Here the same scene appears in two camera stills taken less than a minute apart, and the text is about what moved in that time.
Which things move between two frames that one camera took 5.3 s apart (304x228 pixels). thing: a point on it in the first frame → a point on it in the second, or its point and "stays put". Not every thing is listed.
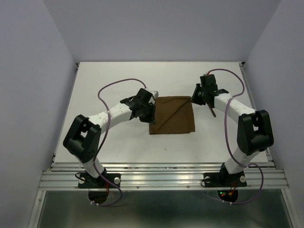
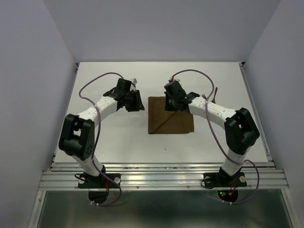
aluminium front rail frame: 162,176 stays put
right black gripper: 194,98 → 167,107
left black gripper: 151,118 → 138,105
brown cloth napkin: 173,115 stays put
